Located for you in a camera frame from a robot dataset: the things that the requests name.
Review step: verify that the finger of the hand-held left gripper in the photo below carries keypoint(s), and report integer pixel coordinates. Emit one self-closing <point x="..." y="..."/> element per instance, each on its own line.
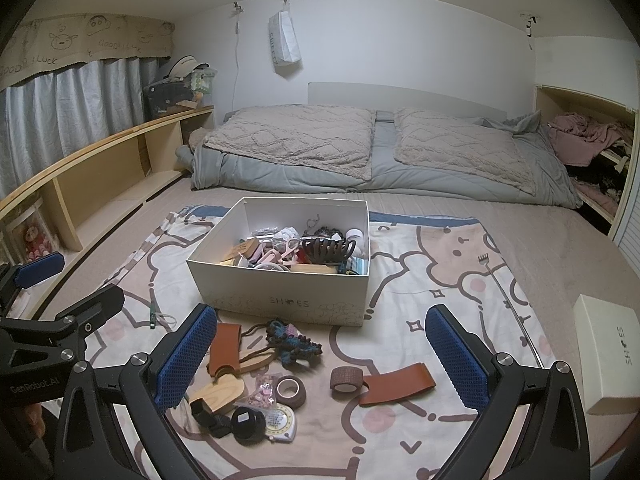
<point x="97" y="305"/>
<point x="40" y="266"/>

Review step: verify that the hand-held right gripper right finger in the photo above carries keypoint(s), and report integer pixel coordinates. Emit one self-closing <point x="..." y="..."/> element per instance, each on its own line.
<point x="457" y="360"/>

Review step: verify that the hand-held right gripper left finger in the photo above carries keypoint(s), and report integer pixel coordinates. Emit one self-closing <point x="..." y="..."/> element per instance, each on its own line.
<point x="187" y="355"/>

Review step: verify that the white cardboard shoe box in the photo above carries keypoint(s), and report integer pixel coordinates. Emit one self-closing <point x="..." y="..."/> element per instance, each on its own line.
<point x="260" y="290"/>

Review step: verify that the dark brown tape roll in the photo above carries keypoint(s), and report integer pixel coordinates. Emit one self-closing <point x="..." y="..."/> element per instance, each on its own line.
<point x="350" y="372"/>

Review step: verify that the red plush toy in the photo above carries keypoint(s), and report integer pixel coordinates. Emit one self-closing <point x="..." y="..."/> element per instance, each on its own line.
<point x="34" y="242"/>

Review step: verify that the brown leather sleeve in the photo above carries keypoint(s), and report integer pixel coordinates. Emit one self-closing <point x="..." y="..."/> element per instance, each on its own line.
<point x="225" y="347"/>

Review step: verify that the oval wooden board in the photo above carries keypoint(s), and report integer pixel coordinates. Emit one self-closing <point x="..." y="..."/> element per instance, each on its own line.
<point x="220" y="392"/>

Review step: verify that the green clip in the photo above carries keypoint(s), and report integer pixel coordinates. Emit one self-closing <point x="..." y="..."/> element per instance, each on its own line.
<point x="151" y="316"/>

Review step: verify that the bag of pink beads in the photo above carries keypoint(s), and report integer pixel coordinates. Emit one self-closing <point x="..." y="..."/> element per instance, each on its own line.
<point x="262" y="392"/>

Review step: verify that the black round case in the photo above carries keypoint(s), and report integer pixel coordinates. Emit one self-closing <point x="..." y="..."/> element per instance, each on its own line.
<point x="247" y="430"/>

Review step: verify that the metal back scratcher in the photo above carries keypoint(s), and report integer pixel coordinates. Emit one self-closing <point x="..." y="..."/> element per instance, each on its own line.
<point x="483" y="260"/>

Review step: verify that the blue crocheted yarn piece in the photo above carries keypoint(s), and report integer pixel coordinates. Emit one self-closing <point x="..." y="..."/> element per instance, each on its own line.
<point x="295" y="345"/>

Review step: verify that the printed cartoon blanket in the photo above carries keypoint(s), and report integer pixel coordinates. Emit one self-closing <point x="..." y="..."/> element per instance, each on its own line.
<point x="410" y="260"/>

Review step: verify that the round white disc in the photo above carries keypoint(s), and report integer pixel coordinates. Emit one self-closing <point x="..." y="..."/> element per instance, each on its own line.
<point x="280" y="422"/>

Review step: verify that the wooden brush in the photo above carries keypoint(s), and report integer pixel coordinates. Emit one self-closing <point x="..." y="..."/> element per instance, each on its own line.
<point x="245" y="250"/>

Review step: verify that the wooden shelf unit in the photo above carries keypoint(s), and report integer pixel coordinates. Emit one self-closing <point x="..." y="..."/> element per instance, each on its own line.
<point x="100" y="160"/>

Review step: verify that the white box lid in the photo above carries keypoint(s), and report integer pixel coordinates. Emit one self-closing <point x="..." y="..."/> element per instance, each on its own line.
<point x="605" y="355"/>

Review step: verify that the wooden block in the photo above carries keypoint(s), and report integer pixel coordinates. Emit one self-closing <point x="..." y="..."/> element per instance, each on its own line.
<point x="312" y="269"/>

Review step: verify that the small white bottle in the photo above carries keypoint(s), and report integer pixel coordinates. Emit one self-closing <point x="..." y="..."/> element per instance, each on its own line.
<point x="354" y="235"/>

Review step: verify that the grey curtain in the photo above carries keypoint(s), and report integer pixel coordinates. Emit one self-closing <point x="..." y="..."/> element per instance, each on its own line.
<point x="75" y="100"/>

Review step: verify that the black hair claw clip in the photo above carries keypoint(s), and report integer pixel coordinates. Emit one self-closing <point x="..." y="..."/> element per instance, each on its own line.
<point x="325" y="250"/>

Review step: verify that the grey duvet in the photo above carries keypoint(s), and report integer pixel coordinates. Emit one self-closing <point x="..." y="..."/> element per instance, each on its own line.
<point x="280" y="175"/>

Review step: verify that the black bag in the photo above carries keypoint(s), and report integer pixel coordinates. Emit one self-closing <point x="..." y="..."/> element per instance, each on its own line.
<point x="167" y="95"/>

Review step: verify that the beige textured pillow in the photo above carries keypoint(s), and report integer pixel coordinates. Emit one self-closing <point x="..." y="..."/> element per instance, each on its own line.
<point x="290" y="135"/>
<point x="450" y="145"/>

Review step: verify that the dark clothes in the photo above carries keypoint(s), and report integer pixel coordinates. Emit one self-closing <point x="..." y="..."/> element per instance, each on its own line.
<point x="595" y="180"/>

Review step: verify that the beige printed valance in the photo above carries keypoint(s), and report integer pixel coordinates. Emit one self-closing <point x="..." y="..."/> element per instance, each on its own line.
<point x="75" y="40"/>

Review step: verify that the clear box of green things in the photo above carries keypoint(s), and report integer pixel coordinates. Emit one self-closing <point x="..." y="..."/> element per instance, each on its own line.
<point x="202" y="82"/>

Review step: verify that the white cap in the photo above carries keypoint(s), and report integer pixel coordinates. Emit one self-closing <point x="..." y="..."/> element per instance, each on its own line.
<point x="182" y="65"/>

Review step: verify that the pile of pink clothes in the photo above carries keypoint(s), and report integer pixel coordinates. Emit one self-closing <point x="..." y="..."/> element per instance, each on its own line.
<point x="580" y="140"/>

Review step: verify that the wooden cabinet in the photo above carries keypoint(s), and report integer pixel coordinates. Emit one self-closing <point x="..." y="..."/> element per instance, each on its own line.
<point x="542" y="105"/>

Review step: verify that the white headboard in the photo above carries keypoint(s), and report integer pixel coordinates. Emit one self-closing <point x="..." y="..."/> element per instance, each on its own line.
<point x="400" y="95"/>

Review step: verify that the white hanging bag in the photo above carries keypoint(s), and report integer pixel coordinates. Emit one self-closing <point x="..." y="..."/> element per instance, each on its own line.
<point x="284" y="40"/>

